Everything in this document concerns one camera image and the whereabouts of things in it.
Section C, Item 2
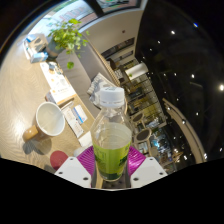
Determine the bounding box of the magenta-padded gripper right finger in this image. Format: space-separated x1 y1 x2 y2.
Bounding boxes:
127 145 169 189

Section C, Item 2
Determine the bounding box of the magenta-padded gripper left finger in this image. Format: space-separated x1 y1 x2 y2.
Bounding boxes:
54 145 98 189

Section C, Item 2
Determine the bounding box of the green-labelled drink bottle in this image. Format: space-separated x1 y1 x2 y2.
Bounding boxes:
89 86 133 183

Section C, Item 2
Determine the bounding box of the flat round red coaster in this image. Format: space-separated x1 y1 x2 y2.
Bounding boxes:
49 149 70 171

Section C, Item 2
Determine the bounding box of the group of dining chairs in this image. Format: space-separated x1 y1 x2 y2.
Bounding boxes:
129 109 181 168

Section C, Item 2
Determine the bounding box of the white paper sheet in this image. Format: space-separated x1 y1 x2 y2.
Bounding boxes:
61 106 94 149

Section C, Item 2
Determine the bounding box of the mustard brown ceramic mug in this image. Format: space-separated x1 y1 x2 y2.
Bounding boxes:
22 101 66 142

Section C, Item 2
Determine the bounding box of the white printed booklet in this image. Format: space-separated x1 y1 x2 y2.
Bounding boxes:
39 61 78 104

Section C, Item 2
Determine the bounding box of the group of ceiling lights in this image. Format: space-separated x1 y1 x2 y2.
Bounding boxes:
146 19 224 161

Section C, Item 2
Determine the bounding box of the blue white box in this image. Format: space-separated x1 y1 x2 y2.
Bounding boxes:
23 33 49 64

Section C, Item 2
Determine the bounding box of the green potted plant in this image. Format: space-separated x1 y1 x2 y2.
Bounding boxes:
46 18 90 70

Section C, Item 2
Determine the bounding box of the colourful window poster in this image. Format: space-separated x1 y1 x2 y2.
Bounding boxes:
96 0 141 10

